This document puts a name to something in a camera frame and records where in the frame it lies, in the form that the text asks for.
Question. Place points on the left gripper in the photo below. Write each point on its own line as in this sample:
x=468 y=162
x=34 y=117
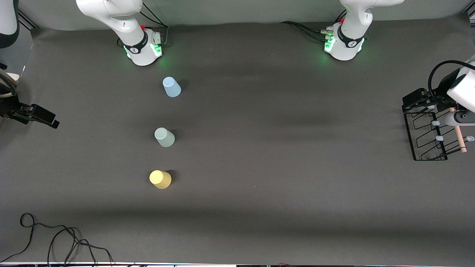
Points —
x=443 y=90

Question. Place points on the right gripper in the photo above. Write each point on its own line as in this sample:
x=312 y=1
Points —
x=8 y=107

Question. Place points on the pale green plastic cup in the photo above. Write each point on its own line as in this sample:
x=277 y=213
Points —
x=164 y=137

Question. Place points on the yellow plastic cup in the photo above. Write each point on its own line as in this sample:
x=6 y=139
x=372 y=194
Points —
x=160 y=179

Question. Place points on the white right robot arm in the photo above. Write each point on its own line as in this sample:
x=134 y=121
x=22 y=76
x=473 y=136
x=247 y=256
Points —
x=122 y=22

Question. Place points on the light blue plastic cup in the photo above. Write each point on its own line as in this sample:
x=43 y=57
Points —
x=172 y=88

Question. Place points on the beige box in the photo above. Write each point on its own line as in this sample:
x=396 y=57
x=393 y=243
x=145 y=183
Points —
x=13 y=76

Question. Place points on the dark grey table mat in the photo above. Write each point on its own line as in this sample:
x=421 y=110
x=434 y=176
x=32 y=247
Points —
x=297 y=185

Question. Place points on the black frame rail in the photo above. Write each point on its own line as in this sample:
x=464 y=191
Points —
x=29 y=20

